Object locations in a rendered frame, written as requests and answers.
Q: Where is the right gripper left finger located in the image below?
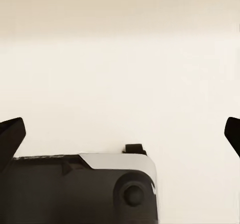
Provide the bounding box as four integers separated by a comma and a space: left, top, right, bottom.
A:
0, 117, 26, 177

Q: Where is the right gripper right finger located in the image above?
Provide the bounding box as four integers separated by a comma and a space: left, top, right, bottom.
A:
224, 117, 240, 157

